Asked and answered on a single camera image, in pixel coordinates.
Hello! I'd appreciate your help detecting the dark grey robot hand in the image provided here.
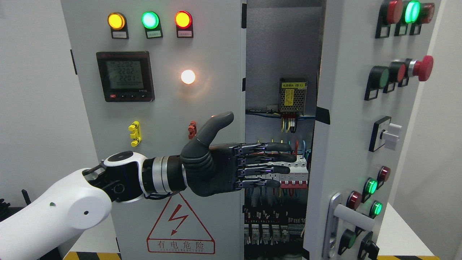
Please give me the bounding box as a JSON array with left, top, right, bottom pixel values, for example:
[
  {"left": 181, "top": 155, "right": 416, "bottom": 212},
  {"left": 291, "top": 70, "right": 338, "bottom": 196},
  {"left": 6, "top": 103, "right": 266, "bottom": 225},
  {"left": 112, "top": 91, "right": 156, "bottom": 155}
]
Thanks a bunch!
[{"left": 180, "top": 111, "right": 297, "bottom": 196}]

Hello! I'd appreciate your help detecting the grey cabinet door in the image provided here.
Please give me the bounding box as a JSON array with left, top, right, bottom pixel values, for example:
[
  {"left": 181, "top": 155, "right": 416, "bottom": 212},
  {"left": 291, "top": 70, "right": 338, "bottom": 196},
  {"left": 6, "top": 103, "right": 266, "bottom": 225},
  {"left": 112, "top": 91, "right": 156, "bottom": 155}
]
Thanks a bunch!
[
  {"left": 303, "top": 0, "right": 441, "bottom": 260},
  {"left": 61, "top": 0, "right": 246, "bottom": 260}
]

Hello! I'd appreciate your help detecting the red test terminal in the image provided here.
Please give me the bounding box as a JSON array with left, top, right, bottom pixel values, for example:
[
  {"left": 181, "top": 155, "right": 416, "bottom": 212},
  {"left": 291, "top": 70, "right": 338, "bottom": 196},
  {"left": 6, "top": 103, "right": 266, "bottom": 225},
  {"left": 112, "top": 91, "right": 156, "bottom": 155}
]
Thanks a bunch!
[{"left": 187, "top": 121, "right": 197, "bottom": 140}]

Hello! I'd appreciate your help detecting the red electric hazard warning sticker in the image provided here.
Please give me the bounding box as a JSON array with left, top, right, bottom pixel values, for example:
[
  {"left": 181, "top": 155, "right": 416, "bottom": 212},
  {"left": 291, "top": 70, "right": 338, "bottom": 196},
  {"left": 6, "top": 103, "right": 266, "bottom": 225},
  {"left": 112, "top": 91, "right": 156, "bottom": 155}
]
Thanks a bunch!
[{"left": 146, "top": 194, "right": 215, "bottom": 255}]

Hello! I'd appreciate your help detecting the black relay terminal row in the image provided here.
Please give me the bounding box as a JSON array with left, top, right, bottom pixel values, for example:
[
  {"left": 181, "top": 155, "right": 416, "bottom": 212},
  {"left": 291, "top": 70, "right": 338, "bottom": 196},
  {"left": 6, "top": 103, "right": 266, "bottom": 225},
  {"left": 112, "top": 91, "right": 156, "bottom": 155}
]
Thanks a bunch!
[{"left": 242, "top": 192, "right": 307, "bottom": 258}]

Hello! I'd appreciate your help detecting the yellow test terminal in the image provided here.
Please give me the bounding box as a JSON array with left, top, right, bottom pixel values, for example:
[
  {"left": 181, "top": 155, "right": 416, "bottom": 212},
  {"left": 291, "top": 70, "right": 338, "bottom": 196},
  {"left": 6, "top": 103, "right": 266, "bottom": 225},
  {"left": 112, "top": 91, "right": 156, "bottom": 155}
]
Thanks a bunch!
[{"left": 128, "top": 121, "right": 142, "bottom": 147}]

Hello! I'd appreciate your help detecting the white socket breaker row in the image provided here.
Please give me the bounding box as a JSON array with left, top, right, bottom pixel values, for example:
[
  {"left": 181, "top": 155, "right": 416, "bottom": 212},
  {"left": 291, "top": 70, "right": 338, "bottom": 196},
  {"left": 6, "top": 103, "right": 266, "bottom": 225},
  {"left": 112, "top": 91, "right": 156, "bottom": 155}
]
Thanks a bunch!
[{"left": 279, "top": 155, "right": 309, "bottom": 189}]

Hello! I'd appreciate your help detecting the white glowing indicator lamp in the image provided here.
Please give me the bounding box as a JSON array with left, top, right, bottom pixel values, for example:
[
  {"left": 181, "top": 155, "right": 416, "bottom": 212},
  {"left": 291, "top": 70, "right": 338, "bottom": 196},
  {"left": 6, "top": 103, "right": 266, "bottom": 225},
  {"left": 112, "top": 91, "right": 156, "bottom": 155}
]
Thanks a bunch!
[{"left": 180, "top": 69, "right": 196, "bottom": 85}]

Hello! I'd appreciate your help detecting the metal mesh power supply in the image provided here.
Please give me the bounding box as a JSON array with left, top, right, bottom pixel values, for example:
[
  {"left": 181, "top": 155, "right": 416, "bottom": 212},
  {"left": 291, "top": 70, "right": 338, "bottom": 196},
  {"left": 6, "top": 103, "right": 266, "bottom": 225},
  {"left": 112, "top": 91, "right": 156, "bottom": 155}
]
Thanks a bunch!
[{"left": 278, "top": 78, "right": 307, "bottom": 114}]

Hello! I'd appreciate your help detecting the black digital power meter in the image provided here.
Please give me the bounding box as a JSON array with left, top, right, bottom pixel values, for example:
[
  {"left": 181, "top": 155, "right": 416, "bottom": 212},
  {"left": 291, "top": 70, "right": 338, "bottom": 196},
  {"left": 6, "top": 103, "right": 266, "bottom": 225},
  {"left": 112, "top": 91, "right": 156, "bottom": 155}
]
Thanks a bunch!
[{"left": 96, "top": 51, "right": 155, "bottom": 102}]

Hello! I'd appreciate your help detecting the red indicator lamp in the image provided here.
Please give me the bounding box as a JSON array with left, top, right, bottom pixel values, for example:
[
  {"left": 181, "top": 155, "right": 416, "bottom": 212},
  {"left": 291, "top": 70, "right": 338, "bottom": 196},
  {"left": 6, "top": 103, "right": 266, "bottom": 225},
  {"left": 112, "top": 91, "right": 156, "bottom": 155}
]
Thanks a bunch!
[{"left": 174, "top": 10, "right": 192, "bottom": 29}]

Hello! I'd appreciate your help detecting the green indicator lamp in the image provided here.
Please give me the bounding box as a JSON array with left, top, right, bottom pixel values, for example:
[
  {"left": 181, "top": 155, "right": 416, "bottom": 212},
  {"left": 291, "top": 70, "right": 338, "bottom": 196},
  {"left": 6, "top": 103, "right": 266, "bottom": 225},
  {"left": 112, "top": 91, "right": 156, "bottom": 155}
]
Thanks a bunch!
[{"left": 141, "top": 11, "right": 160, "bottom": 29}]

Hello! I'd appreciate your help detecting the yellow indicator lamp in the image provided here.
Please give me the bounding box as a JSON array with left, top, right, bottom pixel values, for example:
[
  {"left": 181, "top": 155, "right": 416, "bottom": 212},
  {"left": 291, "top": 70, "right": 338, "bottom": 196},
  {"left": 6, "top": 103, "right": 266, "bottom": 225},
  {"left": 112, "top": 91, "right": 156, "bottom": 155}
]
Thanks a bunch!
[{"left": 107, "top": 12, "right": 126, "bottom": 31}]

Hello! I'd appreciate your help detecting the red emergency stop button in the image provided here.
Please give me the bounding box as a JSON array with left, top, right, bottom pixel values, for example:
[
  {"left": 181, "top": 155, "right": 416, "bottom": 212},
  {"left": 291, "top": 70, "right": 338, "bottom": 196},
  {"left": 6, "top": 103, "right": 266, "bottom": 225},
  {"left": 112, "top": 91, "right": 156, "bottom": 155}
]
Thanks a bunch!
[{"left": 405, "top": 55, "right": 434, "bottom": 81}]

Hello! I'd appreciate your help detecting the silver door handle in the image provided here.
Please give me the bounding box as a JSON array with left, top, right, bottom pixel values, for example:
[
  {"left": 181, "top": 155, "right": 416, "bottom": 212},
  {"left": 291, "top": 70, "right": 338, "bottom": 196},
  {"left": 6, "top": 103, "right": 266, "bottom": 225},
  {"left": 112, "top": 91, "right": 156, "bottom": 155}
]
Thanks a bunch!
[{"left": 322, "top": 192, "right": 375, "bottom": 260}]

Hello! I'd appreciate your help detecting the white knob selector switch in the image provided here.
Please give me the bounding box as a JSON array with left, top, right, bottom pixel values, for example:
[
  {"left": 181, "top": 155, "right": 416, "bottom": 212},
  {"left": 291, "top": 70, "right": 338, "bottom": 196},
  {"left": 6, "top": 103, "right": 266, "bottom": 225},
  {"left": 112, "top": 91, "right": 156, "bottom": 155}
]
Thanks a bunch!
[{"left": 369, "top": 116, "right": 402, "bottom": 152}]

